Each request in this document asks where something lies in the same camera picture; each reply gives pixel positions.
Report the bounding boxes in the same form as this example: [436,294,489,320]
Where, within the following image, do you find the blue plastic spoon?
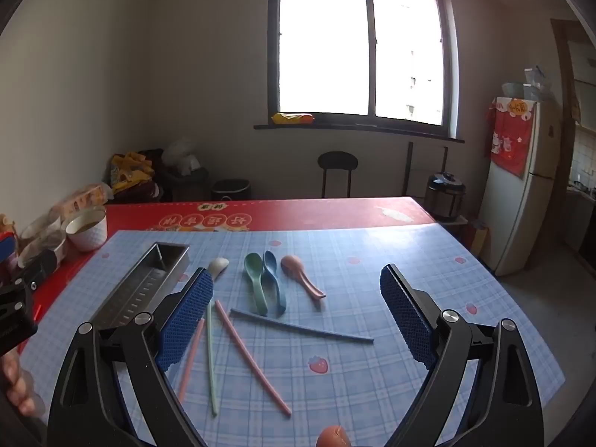
[262,250,287,315]

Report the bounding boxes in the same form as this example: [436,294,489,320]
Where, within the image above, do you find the clear plastic containers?
[502,66,552,102]

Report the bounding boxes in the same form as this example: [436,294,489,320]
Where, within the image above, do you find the white textured bowl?
[65,206,109,253]

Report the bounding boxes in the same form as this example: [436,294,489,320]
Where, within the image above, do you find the black trash bin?
[212,179,253,202]

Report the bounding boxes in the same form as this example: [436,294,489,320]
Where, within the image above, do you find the wooden door frame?
[551,19,596,252]

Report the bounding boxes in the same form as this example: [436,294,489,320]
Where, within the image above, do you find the blue plaid table mat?
[19,229,566,447]

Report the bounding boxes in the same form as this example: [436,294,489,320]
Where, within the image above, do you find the yellow packet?
[272,112,316,126]

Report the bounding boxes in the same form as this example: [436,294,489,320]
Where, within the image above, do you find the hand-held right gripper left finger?
[47,266,215,447]

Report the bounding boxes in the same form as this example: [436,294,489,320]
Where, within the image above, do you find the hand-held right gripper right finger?
[379,263,545,447]

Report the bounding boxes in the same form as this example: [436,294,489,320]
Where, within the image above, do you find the red printed cloth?
[486,98,534,178]

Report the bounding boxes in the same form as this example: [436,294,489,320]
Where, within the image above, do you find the stainless steel utensil tray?
[88,242,191,336]

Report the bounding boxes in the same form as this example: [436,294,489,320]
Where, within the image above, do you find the dark framed window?
[267,0,459,139]

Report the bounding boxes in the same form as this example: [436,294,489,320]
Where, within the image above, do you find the blue chopstick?
[230,308,374,342]
[231,310,374,343]

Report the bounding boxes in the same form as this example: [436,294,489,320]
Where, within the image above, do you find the green chopstick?
[206,300,219,416]

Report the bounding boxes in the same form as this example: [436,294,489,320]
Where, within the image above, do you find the white fridge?
[479,97,562,276]

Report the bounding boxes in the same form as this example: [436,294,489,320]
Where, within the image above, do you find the black round chair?
[318,151,359,199]

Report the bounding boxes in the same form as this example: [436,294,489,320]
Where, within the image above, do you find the pink chopstick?
[178,317,206,402]
[214,300,292,416]

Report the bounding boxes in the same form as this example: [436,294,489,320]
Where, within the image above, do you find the clear glass bowl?
[18,214,68,268]

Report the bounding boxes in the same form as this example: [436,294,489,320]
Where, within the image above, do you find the red printed tablecloth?
[14,196,438,331]

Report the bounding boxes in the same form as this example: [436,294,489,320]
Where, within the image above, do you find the pink plastic spoon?
[280,254,327,299]

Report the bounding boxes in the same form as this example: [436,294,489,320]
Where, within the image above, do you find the person's left hand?
[0,353,39,417]

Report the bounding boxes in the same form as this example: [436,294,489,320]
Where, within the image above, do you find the black metal frame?
[404,142,450,197]

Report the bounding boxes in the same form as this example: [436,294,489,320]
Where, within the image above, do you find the beige plastic spoon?
[207,257,230,282]

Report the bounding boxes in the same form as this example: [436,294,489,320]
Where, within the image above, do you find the white plastic bag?
[161,137,202,175]

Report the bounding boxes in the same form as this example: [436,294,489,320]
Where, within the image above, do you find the dark low seat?
[161,168,210,202]

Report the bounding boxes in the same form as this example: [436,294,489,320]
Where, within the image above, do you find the reddish brown round object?
[317,425,351,447]

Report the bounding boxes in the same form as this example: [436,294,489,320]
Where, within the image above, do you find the black rice cooker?
[426,172,466,222]

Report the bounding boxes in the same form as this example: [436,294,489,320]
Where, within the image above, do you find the green plastic spoon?
[244,252,270,315]

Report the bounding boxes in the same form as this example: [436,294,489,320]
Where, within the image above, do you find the dark window sill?
[254,123,465,144]

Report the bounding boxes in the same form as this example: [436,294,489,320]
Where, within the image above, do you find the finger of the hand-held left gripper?
[17,249,61,289]

